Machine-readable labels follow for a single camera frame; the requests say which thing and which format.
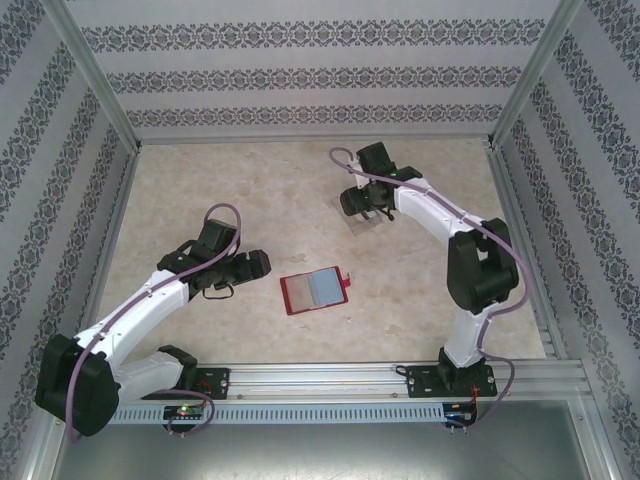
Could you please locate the right circuit board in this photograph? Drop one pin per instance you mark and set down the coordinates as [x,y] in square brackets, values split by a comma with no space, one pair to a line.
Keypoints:
[460,415]

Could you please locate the grey metal panel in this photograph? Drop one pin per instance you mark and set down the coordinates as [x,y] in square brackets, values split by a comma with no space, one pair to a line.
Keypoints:
[320,452]

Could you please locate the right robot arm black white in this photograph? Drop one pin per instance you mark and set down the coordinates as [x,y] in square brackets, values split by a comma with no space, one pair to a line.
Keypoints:
[430,210]

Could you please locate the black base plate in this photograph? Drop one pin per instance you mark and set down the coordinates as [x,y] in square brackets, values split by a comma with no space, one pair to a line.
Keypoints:
[217,382]
[420,382]

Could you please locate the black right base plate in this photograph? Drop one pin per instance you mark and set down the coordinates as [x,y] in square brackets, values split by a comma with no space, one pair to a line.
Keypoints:
[420,382]

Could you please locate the aluminium upright frame post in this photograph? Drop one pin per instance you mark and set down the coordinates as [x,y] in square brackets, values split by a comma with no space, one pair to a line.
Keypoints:
[92,75]
[537,75]

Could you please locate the red card holder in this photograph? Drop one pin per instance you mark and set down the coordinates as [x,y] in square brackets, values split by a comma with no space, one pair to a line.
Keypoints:
[297,295]

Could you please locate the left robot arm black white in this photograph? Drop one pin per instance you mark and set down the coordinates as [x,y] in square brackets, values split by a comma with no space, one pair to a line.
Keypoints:
[140,305]

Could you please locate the aluminium mounting rail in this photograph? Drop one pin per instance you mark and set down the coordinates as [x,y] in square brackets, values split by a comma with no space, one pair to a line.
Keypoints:
[320,382]

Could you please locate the left circuit board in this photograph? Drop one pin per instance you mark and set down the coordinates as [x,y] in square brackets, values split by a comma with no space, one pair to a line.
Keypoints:
[185,412]

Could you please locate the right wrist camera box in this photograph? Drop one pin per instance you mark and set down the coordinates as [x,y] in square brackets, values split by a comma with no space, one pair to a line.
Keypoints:
[357,172]

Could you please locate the aluminium side frame rail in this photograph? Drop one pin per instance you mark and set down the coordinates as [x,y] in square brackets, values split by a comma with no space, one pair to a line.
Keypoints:
[118,210]
[511,210]

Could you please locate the blue VIP credit card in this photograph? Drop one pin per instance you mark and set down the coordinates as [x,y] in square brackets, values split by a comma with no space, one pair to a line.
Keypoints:
[327,289]

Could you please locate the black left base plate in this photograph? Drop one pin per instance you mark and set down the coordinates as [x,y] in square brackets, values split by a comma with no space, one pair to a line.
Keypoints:
[217,382]

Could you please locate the circuit board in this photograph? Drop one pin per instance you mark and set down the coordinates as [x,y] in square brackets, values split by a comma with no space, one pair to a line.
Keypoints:
[460,415]
[185,412]

